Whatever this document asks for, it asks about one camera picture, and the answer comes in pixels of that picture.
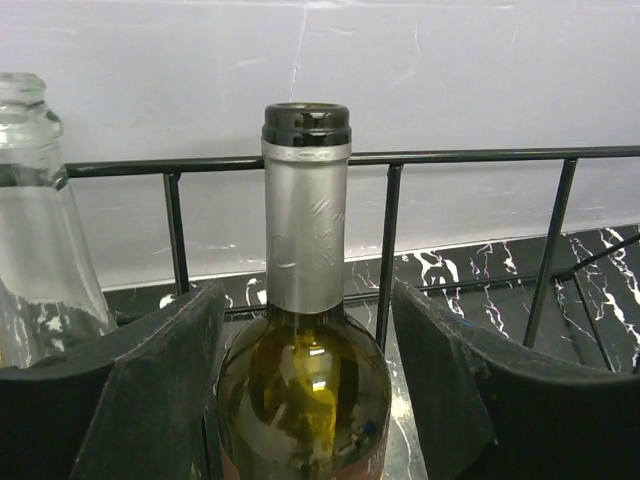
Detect clear tall bottle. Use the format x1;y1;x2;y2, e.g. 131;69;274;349
1;73;117;368

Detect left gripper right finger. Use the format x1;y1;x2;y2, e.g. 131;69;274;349
392;283;639;479

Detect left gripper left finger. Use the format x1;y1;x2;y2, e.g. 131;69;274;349
1;281;225;479

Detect black wire wine rack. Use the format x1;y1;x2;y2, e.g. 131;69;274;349
64;143;639;373

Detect green wine bottle brown label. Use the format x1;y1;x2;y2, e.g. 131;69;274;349
216;102;392;479

